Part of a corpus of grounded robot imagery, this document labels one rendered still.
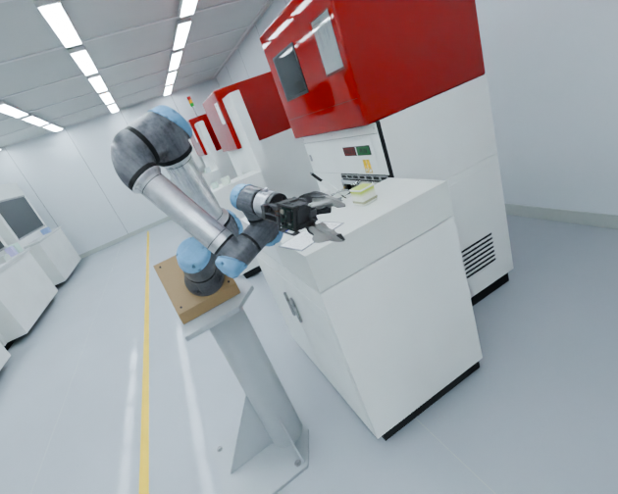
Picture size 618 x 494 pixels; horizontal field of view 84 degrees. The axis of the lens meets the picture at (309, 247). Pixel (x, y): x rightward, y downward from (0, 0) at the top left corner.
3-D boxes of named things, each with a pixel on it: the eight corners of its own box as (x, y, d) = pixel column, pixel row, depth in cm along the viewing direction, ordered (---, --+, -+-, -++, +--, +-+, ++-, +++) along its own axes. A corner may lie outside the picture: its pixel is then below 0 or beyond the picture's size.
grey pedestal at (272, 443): (234, 527, 138) (128, 379, 108) (212, 450, 176) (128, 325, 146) (335, 445, 155) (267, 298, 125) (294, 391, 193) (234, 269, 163)
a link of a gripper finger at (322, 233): (328, 257, 76) (298, 235, 80) (343, 248, 80) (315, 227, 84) (331, 246, 74) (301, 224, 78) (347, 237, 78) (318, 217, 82)
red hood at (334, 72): (386, 101, 241) (362, 6, 219) (487, 74, 169) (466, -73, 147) (293, 139, 219) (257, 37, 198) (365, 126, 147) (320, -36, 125)
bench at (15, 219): (85, 260, 778) (29, 177, 705) (69, 284, 618) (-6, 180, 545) (34, 283, 746) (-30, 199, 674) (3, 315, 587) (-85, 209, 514)
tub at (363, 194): (367, 197, 142) (362, 182, 140) (379, 199, 136) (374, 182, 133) (353, 205, 140) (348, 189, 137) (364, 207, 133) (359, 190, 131)
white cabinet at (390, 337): (370, 300, 248) (334, 196, 218) (485, 370, 163) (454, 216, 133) (293, 347, 230) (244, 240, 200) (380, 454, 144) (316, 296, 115)
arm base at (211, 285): (195, 303, 130) (189, 293, 121) (179, 272, 136) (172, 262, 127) (231, 283, 135) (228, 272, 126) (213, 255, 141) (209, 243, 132)
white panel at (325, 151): (324, 192, 236) (304, 134, 222) (401, 203, 164) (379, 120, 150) (320, 193, 235) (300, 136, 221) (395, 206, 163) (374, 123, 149)
